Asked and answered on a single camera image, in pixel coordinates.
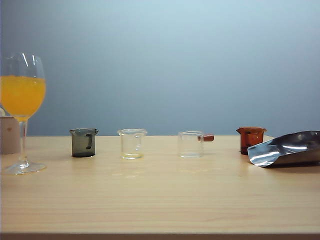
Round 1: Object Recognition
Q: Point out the dark grey measuring cup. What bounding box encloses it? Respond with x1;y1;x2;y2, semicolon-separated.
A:
69;128;100;158

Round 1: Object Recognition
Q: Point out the clear glass measuring cup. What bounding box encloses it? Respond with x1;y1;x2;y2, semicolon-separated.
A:
117;128;149;160

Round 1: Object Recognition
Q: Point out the beige paper cup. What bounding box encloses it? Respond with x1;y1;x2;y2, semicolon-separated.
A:
0;115;22;155

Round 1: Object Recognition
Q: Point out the wine glass with orange drink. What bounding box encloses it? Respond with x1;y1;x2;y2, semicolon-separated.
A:
0;52;48;176

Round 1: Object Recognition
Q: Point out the clear measuring cup brown handle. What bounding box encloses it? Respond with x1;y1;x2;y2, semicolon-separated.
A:
177;130;215;159

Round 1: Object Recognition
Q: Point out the stainless steel scoop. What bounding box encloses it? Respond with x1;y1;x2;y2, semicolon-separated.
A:
247;130;320;169

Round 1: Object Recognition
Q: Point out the amber measuring cup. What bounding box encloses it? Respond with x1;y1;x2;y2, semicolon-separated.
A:
236;126;268;156

